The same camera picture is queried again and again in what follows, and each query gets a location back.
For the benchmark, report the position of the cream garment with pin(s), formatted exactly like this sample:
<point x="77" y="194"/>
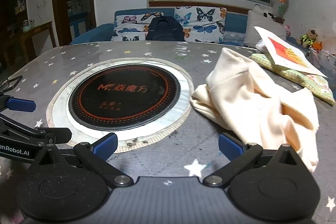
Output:
<point x="249" y="98"/>

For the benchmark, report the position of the clear plastic bag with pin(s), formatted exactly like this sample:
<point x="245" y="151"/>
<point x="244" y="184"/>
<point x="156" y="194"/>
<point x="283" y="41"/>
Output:
<point x="261" y="46"/>

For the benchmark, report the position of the glass jar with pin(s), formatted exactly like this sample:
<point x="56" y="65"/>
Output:
<point x="25" y="26"/>

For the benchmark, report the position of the black backpack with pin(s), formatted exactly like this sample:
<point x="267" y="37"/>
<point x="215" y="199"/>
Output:
<point x="165" y="28"/>

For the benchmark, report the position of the wooden side table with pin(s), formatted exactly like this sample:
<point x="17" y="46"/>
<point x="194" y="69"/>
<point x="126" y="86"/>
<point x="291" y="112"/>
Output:
<point x="36" y="29"/>

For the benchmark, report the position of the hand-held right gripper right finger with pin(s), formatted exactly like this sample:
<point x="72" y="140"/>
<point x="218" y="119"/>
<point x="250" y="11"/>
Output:
<point x="231" y="147"/>

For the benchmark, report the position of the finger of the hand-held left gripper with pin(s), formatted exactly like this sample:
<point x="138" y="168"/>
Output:
<point x="21" y="105"/>
<point x="52" y="135"/>

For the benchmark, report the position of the grey pillow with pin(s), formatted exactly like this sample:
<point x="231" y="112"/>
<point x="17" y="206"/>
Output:
<point x="253" y="29"/>

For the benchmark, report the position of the panda plush toy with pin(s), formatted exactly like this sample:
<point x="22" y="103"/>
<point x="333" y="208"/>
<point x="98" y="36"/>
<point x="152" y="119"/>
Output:
<point x="267" y="14"/>

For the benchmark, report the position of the grey star-print table cover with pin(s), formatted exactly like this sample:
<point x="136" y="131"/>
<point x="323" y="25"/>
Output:
<point x="92" y="54"/>

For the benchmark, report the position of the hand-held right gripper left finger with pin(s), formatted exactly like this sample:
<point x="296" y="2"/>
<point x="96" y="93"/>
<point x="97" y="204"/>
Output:
<point x="106" y="147"/>

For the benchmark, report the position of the butterfly print cushion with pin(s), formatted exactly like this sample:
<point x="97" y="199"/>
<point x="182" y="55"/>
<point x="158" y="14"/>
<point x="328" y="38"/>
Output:
<point x="204" y="22"/>
<point x="131" y="27"/>

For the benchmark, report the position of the teddy bear plush toy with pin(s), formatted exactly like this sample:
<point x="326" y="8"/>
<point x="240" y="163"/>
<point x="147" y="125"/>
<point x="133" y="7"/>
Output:
<point x="308" y="37"/>

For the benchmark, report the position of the blue sofa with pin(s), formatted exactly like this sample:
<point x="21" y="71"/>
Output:
<point x="86" y="36"/>

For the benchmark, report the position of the white card with red print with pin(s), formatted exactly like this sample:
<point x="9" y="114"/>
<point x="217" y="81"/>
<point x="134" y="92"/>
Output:
<point x="288" y="53"/>

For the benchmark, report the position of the black round induction cooktop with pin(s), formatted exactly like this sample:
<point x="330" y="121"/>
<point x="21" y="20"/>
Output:
<point x="123" y="98"/>

